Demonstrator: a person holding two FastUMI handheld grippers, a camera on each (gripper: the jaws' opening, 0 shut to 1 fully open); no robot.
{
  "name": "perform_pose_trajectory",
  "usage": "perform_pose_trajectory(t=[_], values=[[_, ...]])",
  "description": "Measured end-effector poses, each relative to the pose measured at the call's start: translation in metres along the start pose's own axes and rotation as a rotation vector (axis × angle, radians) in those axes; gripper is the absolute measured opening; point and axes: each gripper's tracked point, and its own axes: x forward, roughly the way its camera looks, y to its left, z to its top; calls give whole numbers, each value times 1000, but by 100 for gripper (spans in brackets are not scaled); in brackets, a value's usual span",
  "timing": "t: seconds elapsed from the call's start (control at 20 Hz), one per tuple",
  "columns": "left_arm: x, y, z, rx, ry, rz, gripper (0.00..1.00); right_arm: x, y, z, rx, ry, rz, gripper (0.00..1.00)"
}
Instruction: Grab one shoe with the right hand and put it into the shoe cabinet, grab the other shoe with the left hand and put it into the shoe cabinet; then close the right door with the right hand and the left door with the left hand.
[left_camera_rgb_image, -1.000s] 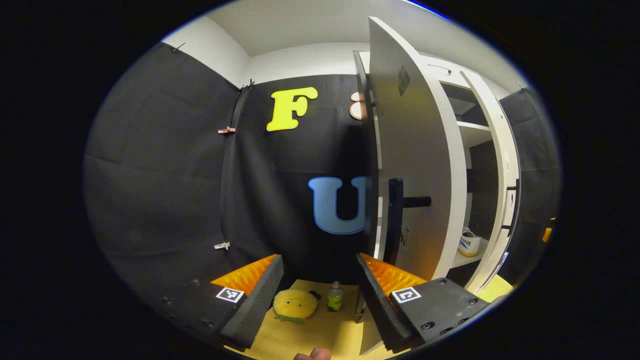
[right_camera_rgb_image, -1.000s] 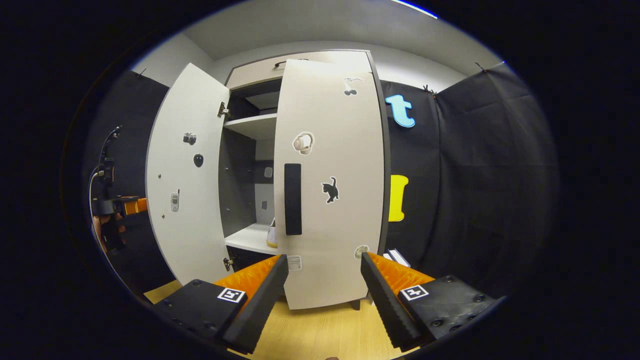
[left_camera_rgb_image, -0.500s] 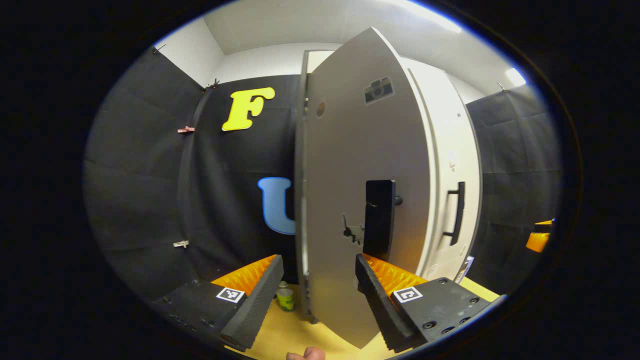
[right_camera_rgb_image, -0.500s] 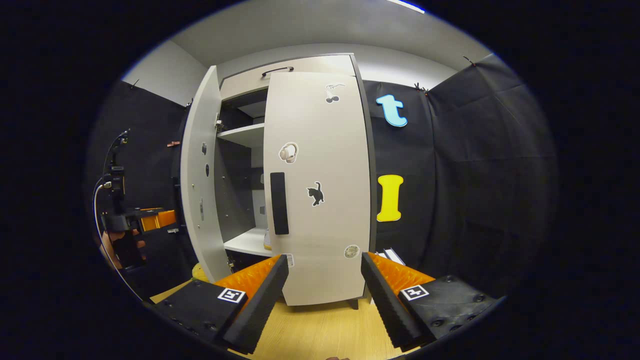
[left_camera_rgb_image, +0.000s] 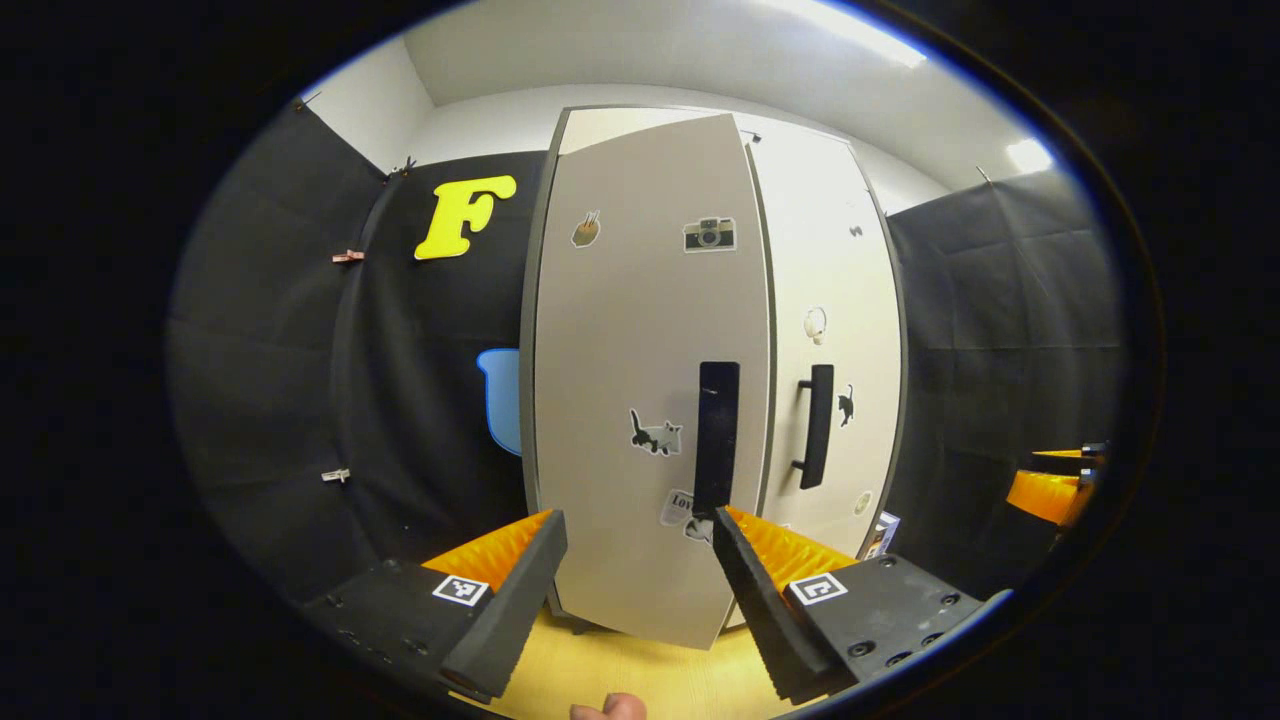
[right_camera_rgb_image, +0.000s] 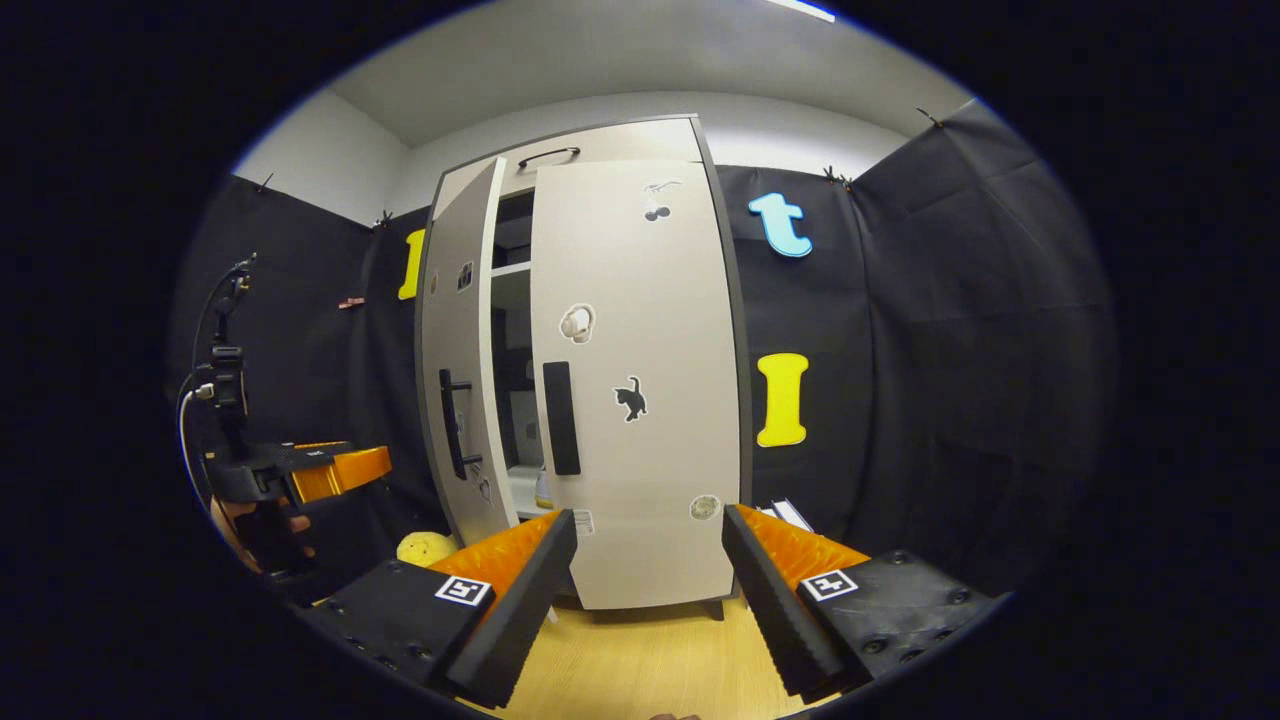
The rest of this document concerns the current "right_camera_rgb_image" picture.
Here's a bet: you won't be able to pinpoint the white cable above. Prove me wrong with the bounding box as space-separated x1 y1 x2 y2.
177 383 223 531

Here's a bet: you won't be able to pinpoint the white cabinet door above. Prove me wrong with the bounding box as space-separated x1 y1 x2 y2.
418 157 521 549
528 158 743 611

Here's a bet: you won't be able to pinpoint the yellow plush toy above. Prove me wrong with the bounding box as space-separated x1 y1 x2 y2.
396 530 460 569

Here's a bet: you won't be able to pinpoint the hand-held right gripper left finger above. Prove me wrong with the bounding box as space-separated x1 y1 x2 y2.
300 508 579 709

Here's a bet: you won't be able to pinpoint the white shoe cabinet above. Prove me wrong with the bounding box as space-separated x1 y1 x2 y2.
415 113 753 623

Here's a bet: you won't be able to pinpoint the black right door handle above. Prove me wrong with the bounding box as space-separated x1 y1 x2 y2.
542 361 583 477

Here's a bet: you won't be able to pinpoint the black backdrop cloth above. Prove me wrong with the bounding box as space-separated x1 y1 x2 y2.
170 100 1116 601

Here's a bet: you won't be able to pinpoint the black door handle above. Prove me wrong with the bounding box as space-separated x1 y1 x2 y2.
438 367 484 482
542 361 583 477

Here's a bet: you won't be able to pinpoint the white flat box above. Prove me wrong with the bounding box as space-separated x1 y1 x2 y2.
757 497 814 533

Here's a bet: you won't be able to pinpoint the black left door handle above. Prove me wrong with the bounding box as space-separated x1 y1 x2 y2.
438 367 484 482

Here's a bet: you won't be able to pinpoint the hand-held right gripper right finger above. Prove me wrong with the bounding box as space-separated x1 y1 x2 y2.
720 503 1001 701

